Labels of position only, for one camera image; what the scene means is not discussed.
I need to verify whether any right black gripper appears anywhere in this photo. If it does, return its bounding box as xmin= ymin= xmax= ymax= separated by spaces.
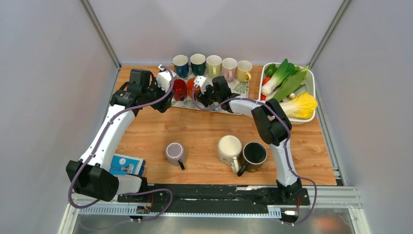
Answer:
xmin=195 ymin=82 xmax=221 ymax=107

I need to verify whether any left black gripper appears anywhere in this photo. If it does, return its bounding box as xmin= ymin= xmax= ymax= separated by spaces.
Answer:
xmin=142 ymin=78 xmax=175 ymax=114

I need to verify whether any pink mug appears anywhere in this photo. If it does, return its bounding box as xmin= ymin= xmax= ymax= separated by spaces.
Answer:
xmin=222 ymin=58 xmax=238 ymax=83

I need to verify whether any light green faceted mug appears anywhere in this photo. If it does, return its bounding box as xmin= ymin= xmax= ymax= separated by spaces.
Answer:
xmin=206 ymin=55 xmax=222 ymax=78

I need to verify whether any orange mug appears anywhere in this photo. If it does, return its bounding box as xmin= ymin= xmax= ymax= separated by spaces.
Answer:
xmin=187 ymin=77 xmax=200 ymax=99

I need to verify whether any pale yellow mug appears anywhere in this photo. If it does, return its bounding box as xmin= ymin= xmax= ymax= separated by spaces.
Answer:
xmin=236 ymin=60 xmax=252 ymax=82

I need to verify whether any red mug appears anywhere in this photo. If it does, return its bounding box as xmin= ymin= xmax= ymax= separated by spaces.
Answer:
xmin=172 ymin=78 xmax=188 ymax=101

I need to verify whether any teal mug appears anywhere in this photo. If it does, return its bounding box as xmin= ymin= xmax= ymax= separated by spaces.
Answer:
xmin=190 ymin=54 xmax=206 ymax=76

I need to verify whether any blue mug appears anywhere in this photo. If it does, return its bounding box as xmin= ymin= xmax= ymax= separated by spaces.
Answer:
xmin=173 ymin=55 xmax=189 ymax=78

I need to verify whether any cream cat pattern mug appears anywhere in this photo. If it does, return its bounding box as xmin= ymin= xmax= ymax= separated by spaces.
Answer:
xmin=218 ymin=135 xmax=243 ymax=173

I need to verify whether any mauve mug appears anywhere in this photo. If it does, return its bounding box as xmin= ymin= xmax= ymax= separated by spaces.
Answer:
xmin=165 ymin=142 xmax=187 ymax=170

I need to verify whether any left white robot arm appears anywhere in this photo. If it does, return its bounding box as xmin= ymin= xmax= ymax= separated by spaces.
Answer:
xmin=66 ymin=65 xmax=176 ymax=208

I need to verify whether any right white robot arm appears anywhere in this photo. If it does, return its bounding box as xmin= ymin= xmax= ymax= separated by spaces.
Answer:
xmin=192 ymin=76 xmax=302 ymax=204

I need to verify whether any black floral mug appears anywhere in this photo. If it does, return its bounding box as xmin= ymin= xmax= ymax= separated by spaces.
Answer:
xmin=237 ymin=142 xmax=267 ymax=176

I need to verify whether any leaf pattern tray mat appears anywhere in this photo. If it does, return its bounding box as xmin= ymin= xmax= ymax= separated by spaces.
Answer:
xmin=171 ymin=70 xmax=249 ymax=115

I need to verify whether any red tomato toy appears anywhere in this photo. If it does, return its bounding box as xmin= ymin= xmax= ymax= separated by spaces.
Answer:
xmin=262 ymin=77 xmax=271 ymax=86

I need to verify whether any green bell pepper toy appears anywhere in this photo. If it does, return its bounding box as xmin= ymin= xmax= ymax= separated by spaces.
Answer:
xmin=264 ymin=63 xmax=278 ymax=77

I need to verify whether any green bok choy toy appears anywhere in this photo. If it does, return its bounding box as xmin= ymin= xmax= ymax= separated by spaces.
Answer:
xmin=260 ymin=59 xmax=309 ymax=102

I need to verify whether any blue booklet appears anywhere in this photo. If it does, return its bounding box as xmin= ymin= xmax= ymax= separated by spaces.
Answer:
xmin=109 ymin=154 xmax=146 ymax=176

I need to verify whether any white vegetable tub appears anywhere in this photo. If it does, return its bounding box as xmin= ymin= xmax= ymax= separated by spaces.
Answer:
xmin=259 ymin=63 xmax=316 ymax=125

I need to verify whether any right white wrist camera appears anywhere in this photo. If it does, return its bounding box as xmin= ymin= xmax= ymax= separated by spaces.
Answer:
xmin=194 ymin=76 xmax=210 ymax=94

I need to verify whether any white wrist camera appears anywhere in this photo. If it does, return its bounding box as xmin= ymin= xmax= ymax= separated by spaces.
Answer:
xmin=194 ymin=76 xmax=210 ymax=94
xmin=156 ymin=64 xmax=172 ymax=92

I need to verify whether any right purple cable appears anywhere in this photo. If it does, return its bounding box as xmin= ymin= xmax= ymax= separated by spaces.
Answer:
xmin=191 ymin=87 xmax=319 ymax=226

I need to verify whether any purple cable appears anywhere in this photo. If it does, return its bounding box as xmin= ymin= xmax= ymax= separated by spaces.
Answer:
xmin=191 ymin=87 xmax=319 ymax=226
xmin=67 ymin=66 xmax=175 ymax=222

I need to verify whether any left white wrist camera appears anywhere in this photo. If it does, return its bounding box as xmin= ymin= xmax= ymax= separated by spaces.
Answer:
xmin=156 ymin=64 xmax=172 ymax=92

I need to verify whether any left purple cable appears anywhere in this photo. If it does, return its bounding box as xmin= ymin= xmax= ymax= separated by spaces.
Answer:
xmin=67 ymin=66 xmax=175 ymax=222

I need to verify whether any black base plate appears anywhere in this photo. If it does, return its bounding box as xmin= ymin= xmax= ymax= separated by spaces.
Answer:
xmin=117 ymin=184 xmax=310 ymax=214

